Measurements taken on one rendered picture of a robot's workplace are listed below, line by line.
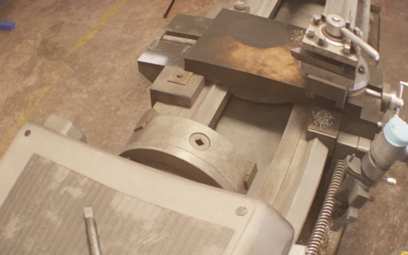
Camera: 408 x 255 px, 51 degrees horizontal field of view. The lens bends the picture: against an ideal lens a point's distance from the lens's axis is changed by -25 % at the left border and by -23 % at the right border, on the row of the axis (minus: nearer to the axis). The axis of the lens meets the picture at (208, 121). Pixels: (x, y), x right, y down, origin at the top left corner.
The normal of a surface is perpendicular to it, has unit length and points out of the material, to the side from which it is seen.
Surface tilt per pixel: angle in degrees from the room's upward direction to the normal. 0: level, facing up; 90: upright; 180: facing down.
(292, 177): 0
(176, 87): 0
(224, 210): 0
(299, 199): 36
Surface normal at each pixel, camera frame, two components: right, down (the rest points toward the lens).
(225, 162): 0.65, -0.32
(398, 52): -0.02, -0.71
